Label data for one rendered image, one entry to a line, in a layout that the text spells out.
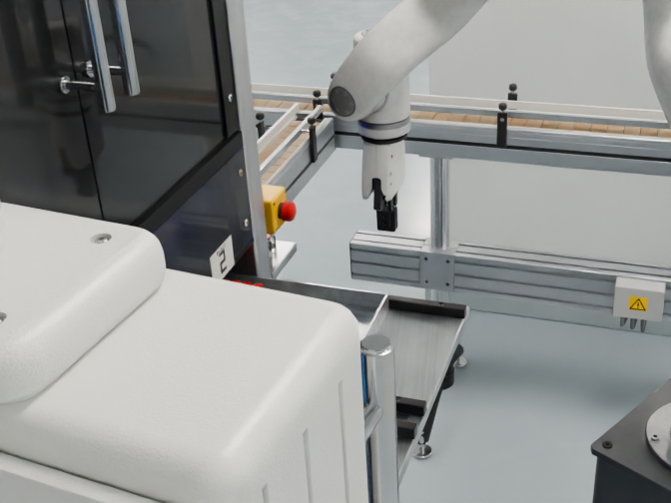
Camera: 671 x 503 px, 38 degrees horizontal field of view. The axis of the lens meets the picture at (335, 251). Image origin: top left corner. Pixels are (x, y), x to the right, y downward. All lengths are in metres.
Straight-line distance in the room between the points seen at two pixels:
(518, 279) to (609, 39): 0.77
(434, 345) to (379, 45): 0.56
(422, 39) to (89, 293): 0.92
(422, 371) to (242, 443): 1.17
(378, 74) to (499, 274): 1.31
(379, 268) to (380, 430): 2.04
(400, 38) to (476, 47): 1.63
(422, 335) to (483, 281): 0.94
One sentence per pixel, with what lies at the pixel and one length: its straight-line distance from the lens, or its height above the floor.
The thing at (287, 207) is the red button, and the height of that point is 1.01.
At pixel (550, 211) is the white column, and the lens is 3.18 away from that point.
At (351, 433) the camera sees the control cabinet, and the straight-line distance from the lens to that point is 0.59.
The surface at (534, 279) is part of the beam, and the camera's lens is 2.61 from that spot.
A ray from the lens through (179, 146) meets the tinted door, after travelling 1.54.
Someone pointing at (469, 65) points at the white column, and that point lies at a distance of 3.03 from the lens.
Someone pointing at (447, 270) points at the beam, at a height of 0.50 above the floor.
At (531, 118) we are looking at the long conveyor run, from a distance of 2.42.
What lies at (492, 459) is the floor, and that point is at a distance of 2.80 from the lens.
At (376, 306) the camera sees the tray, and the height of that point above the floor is 0.89.
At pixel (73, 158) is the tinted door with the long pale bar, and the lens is 1.30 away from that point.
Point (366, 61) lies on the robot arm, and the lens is 1.40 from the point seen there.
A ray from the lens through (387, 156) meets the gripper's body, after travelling 1.52.
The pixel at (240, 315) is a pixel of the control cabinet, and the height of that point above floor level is 1.55.
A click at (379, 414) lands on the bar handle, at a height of 1.43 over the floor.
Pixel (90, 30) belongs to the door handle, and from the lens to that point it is 1.21.
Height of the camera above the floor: 1.85
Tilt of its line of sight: 29 degrees down
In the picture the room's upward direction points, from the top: 4 degrees counter-clockwise
